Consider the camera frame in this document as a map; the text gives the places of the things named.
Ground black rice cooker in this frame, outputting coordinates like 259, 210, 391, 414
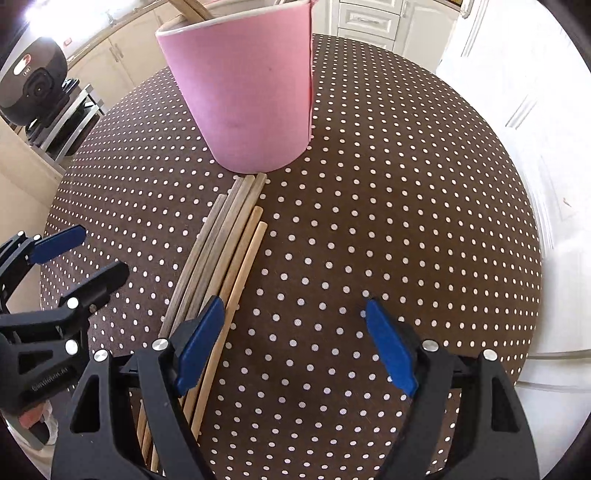
0, 36, 70, 126

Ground person's left hand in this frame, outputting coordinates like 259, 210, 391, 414
18, 407, 47, 428

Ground brown polka dot tablecloth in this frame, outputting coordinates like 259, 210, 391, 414
39, 33, 543, 480

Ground white lower kitchen cabinets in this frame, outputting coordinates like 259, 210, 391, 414
67, 0, 462, 90

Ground metal rack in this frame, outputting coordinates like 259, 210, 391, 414
23, 78, 106, 162

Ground beige wooden cabinet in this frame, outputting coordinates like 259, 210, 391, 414
0, 117, 65, 319

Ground white cabinet drawer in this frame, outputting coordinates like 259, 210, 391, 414
339, 8, 400, 32
338, 30, 398, 51
340, 0, 402, 10

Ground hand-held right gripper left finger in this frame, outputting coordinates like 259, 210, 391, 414
51, 295, 225, 480

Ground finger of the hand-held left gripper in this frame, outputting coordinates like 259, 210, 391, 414
0, 226, 87, 301
0, 261, 131, 357

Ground pink cup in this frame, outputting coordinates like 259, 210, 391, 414
156, 0, 315, 175

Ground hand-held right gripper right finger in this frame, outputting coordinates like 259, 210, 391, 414
365, 299, 541, 480

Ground white door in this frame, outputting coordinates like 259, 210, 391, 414
434, 0, 591, 259

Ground pile of wooden chopsticks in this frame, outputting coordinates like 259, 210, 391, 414
135, 172, 269, 478

